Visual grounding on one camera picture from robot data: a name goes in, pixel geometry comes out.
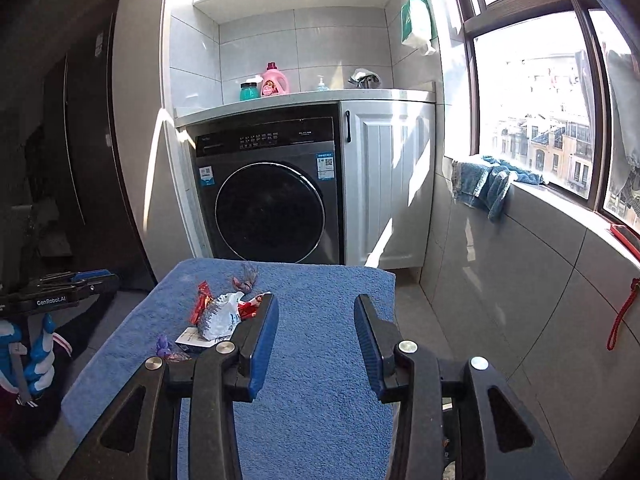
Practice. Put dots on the red flat object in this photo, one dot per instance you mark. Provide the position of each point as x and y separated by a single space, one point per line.
627 236

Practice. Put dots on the red and white wrapper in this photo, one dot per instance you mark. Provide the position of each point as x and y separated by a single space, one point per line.
250 306

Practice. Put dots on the grey crumpled cloth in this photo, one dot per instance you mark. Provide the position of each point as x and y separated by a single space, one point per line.
365 79

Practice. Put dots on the red snack wrapper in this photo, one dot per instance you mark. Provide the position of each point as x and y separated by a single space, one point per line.
202 300

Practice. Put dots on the teal jar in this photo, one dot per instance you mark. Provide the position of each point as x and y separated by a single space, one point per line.
249 92

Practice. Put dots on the green and white hanging bag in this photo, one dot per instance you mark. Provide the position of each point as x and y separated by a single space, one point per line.
417 20

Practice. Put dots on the grey washing machine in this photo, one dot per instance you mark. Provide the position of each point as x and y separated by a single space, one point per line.
270 210

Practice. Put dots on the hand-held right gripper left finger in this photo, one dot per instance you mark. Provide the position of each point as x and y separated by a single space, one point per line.
262 340

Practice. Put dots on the white plastic bag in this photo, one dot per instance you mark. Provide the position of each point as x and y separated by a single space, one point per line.
220 317

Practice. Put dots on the purple candy wrapper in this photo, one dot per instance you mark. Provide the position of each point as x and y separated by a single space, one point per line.
165 347

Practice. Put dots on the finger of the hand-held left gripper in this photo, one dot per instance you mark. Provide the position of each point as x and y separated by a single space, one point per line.
102 287
95 275

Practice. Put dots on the blue terry towel mat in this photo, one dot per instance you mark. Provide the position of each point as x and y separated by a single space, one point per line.
310 410

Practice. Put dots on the white paper card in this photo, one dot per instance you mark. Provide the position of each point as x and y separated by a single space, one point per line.
191 338

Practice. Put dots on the person's left hand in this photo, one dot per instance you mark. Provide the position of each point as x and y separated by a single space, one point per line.
42 347

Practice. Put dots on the dark sliding door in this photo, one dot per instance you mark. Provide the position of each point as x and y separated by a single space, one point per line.
90 160

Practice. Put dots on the pink detergent bottle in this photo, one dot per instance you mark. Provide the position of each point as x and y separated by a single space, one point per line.
275 84

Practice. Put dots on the white cabinet door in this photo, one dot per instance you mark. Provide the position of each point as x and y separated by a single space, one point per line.
385 170

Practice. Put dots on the grey hanging garment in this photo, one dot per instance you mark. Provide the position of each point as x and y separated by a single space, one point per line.
625 110

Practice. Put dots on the clear plastic wrapper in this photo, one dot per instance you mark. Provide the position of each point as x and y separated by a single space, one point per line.
247 277

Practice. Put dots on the clear soap pump bottle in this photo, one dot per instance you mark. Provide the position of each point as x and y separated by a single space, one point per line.
322 85

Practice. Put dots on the blue jeans on sill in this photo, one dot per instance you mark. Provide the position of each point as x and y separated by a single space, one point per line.
480 185

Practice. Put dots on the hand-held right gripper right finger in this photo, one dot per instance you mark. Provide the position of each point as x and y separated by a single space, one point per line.
367 345

